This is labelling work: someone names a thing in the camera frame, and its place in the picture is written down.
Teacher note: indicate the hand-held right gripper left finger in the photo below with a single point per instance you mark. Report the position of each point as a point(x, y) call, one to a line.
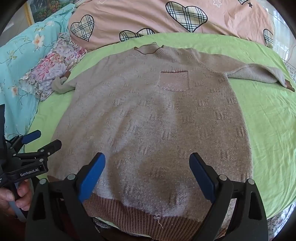
point(92, 177)

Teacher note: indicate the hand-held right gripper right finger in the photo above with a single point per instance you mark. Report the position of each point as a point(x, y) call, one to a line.
point(203, 178)

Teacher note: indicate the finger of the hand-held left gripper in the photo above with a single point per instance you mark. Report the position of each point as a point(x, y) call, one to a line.
point(49, 148)
point(31, 136)

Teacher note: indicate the beige knitted sweater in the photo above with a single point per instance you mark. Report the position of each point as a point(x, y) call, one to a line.
point(148, 115)

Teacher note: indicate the person's left hand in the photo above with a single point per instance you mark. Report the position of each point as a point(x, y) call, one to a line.
point(23, 192)

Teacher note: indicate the floral ruffled pillow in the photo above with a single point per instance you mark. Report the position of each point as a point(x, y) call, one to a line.
point(55, 66)

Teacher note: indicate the green bed sheet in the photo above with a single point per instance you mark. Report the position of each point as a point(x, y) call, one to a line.
point(266, 120)

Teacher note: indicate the teal floral blanket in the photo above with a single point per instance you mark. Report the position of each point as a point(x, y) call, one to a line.
point(20, 48)

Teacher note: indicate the framed landscape painting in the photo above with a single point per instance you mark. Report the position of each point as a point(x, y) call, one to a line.
point(52, 3)

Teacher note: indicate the pink quilt with plaid hearts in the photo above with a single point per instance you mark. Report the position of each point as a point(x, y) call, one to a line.
point(138, 16)

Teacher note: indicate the white curtain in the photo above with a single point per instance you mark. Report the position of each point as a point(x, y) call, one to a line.
point(281, 34)

